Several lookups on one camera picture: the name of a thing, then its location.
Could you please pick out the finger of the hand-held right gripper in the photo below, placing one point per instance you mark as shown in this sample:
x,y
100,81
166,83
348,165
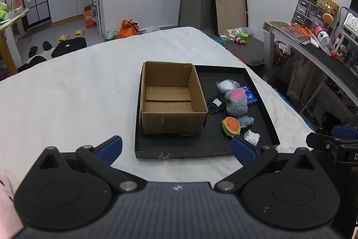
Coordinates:
x,y
321,141
345,132

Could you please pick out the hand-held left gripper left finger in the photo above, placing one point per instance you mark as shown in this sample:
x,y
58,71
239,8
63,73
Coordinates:
x,y
110,149

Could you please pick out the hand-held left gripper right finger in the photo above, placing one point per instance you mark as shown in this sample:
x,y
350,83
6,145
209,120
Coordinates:
x,y
243,150

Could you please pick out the white paper wad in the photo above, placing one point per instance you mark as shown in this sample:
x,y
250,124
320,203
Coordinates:
x,y
251,137

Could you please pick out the burger plush toy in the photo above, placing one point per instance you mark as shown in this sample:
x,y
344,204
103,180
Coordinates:
x,y
231,126

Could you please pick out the small blue-grey knitted cloth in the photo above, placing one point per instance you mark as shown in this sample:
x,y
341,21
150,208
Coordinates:
x,y
245,120

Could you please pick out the black shallow tray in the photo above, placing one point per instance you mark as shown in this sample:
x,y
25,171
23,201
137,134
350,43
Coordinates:
x,y
212,141

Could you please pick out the grey plush toy pink patch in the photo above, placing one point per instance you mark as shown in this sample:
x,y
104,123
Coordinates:
x,y
236,103

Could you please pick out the clear plastic bag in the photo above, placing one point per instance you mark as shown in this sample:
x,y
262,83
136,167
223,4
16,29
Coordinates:
x,y
228,85

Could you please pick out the brown cardboard box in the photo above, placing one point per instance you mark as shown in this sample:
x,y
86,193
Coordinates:
x,y
170,97

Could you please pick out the black beaded pouch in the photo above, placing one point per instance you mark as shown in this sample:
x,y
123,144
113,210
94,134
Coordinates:
x,y
214,105

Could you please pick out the blue tissue pack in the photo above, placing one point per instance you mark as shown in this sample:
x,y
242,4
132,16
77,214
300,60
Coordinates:
x,y
249,95

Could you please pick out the grey bench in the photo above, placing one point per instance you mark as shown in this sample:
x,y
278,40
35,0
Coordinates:
x,y
246,51

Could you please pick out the red label plastic bottle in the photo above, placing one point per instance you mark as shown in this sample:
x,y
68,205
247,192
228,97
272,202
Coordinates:
x,y
321,34

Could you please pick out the small red toys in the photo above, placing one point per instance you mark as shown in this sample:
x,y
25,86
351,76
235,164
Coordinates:
x,y
239,41

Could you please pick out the black flat bag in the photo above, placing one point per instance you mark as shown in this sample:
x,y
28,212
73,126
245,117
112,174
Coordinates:
x,y
68,46

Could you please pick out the green cup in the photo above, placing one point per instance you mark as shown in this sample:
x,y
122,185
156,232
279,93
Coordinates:
x,y
245,36

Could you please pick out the greenish bag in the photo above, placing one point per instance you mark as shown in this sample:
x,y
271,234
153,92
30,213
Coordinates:
x,y
110,34

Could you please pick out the person's pink clothing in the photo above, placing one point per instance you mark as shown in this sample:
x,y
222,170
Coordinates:
x,y
7,199

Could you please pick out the orange round toy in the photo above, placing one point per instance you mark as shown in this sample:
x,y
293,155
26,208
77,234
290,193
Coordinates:
x,y
327,17

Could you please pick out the white plastic bottle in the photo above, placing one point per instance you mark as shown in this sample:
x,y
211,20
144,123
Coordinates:
x,y
236,31

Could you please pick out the black shoe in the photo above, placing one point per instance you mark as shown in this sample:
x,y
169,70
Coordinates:
x,y
33,51
47,45

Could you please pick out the orange bag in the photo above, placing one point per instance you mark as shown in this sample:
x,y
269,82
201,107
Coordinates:
x,y
128,27

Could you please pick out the grey drawer organizer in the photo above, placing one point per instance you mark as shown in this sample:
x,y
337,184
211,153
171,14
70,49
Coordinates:
x,y
307,12

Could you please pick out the white plastic bag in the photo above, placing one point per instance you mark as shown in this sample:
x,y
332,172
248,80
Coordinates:
x,y
151,29

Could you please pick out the wicker basket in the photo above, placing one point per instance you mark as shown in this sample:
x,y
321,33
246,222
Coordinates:
x,y
327,5

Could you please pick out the orange carton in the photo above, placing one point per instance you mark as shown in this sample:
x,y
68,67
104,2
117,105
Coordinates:
x,y
89,19

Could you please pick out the black framed board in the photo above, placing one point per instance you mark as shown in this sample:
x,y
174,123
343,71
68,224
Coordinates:
x,y
229,5

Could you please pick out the yellow table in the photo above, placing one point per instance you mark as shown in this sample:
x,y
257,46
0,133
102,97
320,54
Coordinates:
x,y
8,40

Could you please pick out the glass jar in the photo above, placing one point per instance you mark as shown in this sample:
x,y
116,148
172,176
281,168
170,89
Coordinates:
x,y
15,1

